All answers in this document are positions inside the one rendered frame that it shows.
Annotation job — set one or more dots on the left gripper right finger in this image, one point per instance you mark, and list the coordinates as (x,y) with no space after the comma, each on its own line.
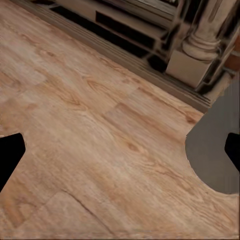
(232,148)

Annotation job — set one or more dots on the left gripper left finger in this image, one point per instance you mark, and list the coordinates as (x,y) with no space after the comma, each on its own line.
(12,149)

